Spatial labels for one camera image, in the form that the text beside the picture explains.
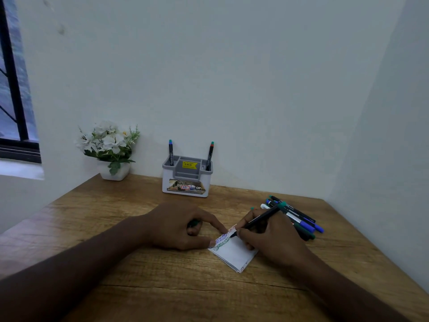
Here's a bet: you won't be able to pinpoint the black pen with red end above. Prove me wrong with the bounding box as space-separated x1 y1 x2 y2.
205 141 215 172

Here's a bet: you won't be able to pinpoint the black marker with blue cap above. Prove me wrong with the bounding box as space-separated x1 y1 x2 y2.
266 199 325 234

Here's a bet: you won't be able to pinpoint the person's left forearm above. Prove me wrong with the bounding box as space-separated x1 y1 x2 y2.
0 214 152 322

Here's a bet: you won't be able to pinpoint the white artificial flowers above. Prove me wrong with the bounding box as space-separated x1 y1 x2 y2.
75 120 141 176

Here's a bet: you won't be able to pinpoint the grey and white pen holder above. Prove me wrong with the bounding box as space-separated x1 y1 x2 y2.
162 155 214 198

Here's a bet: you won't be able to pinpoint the black marker with green end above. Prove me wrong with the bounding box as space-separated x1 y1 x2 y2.
230 201 287 238

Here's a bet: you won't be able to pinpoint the person's left hand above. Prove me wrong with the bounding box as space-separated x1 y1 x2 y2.
145 201 229 251

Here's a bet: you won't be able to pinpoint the white paper notepad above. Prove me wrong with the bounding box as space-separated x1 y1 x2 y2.
208 225 259 274

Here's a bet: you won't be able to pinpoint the white flower pot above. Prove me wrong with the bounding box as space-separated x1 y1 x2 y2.
99 160 131 182

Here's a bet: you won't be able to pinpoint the person's right forearm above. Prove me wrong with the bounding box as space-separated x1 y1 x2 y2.
294 254 413 322

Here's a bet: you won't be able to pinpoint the black marker with green cap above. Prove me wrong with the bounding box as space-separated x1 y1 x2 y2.
291 223 316 241

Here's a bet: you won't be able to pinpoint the white marker with blue cap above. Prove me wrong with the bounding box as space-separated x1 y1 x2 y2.
260 204 316 234

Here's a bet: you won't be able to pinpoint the person's right hand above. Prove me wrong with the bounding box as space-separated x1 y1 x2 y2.
236 208 314 269

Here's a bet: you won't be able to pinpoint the black window frame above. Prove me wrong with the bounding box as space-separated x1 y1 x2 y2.
0 0 42 164

